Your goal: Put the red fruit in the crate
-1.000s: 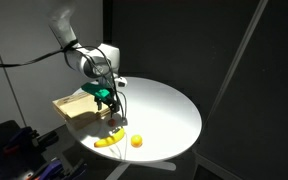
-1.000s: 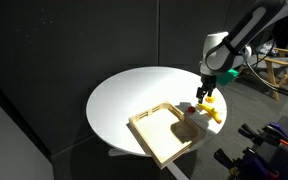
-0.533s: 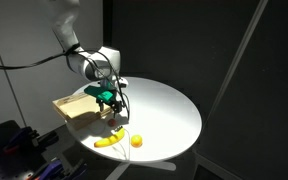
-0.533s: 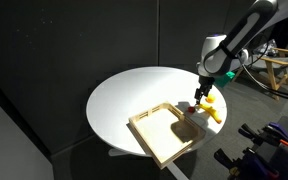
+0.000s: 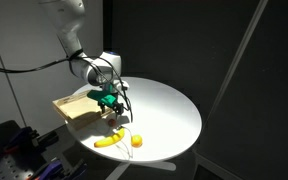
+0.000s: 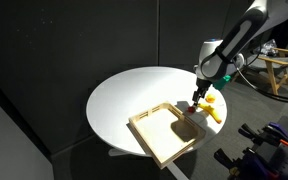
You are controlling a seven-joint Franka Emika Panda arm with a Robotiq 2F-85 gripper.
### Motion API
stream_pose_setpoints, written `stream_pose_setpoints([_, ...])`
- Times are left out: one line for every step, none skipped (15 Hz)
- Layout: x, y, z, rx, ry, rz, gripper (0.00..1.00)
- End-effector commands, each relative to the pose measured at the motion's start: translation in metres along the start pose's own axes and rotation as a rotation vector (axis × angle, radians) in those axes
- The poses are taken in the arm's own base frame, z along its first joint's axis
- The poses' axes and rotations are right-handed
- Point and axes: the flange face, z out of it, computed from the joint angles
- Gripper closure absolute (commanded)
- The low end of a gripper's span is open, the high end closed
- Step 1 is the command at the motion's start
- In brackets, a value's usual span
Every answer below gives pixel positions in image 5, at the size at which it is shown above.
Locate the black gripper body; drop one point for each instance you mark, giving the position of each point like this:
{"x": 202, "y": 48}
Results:
{"x": 112, "y": 106}

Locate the small red fruit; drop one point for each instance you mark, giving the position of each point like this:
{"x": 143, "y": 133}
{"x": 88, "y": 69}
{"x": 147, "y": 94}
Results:
{"x": 111, "y": 122}

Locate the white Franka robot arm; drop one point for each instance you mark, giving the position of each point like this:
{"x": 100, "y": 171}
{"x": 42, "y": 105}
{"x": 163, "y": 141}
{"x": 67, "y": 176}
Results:
{"x": 67, "y": 20}

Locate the shallow wooden crate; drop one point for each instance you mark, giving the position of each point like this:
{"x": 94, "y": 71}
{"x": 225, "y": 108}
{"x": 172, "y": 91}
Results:
{"x": 77, "y": 111}

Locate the small orange round fruit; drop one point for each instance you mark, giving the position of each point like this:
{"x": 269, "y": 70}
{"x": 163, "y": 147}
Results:
{"x": 136, "y": 140}

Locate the yellow banana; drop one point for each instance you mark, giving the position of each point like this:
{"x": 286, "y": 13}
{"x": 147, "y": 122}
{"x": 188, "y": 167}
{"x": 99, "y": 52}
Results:
{"x": 112, "y": 140}

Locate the white table base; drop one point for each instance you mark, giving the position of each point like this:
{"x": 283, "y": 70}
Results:
{"x": 160, "y": 165}

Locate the teal camera mount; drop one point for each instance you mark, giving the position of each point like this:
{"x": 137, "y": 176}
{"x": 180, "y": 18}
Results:
{"x": 105, "y": 98}

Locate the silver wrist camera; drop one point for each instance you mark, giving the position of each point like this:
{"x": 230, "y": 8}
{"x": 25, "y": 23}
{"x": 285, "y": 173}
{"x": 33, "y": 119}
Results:
{"x": 123, "y": 86}

